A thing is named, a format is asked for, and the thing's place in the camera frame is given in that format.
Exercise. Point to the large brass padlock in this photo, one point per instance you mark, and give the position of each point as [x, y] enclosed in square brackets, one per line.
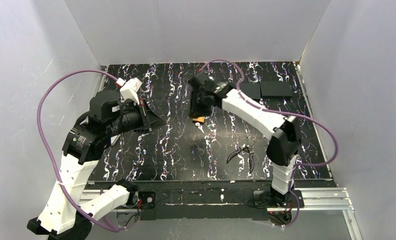
[200, 119]

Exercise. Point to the small silver key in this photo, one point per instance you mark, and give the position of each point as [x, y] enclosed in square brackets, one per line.
[199, 126]

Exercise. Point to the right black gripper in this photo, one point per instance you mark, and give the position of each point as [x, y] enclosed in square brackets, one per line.
[199, 108]

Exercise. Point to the black handled pruning shears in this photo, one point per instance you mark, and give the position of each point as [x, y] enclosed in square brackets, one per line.
[246, 148]

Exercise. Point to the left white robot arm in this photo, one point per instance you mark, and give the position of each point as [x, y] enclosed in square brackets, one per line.
[64, 217]

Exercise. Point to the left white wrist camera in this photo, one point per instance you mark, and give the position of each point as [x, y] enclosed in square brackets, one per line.
[129, 89]

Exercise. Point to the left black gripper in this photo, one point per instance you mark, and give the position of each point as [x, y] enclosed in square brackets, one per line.
[144, 117]

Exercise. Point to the white rectangular box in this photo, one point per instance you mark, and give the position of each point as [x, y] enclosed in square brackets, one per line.
[114, 139]

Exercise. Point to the black flat box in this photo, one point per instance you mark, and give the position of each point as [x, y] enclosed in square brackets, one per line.
[267, 90]

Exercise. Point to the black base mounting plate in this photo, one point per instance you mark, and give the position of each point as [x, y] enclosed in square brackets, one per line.
[241, 199]

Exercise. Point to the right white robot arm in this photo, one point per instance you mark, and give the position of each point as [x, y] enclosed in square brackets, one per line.
[283, 134]

